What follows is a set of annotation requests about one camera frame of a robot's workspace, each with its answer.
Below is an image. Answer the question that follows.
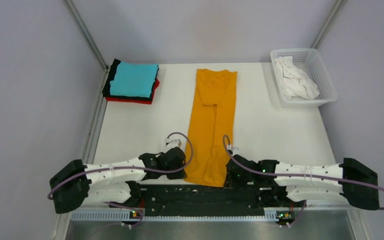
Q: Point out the yellow t-shirt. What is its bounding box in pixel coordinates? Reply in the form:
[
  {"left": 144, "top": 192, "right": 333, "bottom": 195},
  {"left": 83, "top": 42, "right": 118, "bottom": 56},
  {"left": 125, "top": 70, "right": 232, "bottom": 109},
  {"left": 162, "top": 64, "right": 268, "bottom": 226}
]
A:
[{"left": 184, "top": 69, "right": 238, "bottom": 188}]

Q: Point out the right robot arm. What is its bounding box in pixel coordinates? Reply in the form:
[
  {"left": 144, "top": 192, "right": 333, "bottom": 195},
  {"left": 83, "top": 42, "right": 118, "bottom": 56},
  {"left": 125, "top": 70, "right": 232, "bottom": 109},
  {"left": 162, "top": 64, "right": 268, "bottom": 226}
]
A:
[{"left": 224, "top": 154, "right": 380, "bottom": 211}]

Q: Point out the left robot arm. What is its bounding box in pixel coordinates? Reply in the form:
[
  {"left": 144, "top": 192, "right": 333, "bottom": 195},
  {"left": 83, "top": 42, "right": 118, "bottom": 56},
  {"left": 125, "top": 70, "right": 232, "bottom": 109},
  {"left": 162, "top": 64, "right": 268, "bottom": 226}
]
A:
[{"left": 48, "top": 146, "right": 186, "bottom": 214}]

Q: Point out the cyan folded t-shirt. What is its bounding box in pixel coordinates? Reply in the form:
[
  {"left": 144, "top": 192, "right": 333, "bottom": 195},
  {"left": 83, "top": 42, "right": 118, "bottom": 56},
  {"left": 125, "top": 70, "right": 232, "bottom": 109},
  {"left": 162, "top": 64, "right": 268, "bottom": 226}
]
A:
[{"left": 109, "top": 61, "right": 159, "bottom": 98}]

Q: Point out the white crumpled t-shirt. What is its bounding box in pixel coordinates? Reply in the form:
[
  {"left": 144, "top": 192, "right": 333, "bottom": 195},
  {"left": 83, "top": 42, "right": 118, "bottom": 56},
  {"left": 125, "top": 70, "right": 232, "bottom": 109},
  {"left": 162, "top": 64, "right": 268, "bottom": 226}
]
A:
[{"left": 274, "top": 56, "right": 320, "bottom": 100}]

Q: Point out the white plastic laundry basket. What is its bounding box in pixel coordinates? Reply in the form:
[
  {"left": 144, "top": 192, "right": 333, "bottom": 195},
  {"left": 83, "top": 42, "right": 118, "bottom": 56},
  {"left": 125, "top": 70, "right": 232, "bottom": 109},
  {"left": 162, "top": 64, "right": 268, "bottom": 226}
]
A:
[{"left": 270, "top": 48, "right": 338, "bottom": 108}]

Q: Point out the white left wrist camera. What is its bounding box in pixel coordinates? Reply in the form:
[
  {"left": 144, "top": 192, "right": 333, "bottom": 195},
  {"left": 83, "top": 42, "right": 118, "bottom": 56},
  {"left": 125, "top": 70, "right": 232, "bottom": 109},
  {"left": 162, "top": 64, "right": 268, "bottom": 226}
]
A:
[{"left": 165, "top": 138, "right": 182, "bottom": 149}]

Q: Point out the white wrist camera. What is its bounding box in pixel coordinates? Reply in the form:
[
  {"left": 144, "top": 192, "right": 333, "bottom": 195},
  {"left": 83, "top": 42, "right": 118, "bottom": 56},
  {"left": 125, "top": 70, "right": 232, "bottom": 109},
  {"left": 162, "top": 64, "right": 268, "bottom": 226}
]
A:
[
  {"left": 226, "top": 144, "right": 240, "bottom": 156},
  {"left": 165, "top": 138, "right": 182, "bottom": 149}
]

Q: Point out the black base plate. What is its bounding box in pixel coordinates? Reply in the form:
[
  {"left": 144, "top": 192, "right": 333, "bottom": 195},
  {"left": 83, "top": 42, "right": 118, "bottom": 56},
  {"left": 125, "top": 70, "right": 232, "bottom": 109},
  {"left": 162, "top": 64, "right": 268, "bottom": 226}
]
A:
[{"left": 109, "top": 183, "right": 307, "bottom": 220}]

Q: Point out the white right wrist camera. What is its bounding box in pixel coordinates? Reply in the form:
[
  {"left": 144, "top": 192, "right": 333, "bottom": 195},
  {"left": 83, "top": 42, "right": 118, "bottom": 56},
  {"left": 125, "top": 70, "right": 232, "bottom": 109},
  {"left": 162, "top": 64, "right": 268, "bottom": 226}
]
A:
[{"left": 226, "top": 144, "right": 240, "bottom": 156}]

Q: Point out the aluminium front rail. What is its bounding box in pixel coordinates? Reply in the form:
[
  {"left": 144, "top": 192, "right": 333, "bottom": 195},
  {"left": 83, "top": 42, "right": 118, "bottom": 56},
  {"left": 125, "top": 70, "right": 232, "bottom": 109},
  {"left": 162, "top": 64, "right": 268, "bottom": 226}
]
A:
[{"left": 70, "top": 209, "right": 279, "bottom": 222}]

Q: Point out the left aluminium frame post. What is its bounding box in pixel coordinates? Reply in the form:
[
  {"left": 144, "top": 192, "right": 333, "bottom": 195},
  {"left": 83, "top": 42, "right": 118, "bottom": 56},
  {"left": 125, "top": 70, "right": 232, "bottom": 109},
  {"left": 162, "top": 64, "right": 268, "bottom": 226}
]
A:
[{"left": 63, "top": 0, "right": 108, "bottom": 70}]

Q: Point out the aluminium frame post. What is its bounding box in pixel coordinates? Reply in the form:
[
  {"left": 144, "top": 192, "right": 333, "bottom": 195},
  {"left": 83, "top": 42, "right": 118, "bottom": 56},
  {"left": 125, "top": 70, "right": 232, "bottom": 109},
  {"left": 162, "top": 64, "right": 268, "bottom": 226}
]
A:
[
  {"left": 63, "top": 0, "right": 108, "bottom": 70},
  {"left": 311, "top": 0, "right": 347, "bottom": 49}
]

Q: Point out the right aluminium frame post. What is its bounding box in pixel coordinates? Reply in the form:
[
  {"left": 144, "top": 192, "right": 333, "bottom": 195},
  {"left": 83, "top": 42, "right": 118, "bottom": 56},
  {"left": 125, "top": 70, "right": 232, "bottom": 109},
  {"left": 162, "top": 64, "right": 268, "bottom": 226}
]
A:
[{"left": 311, "top": 0, "right": 347, "bottom": 49}]

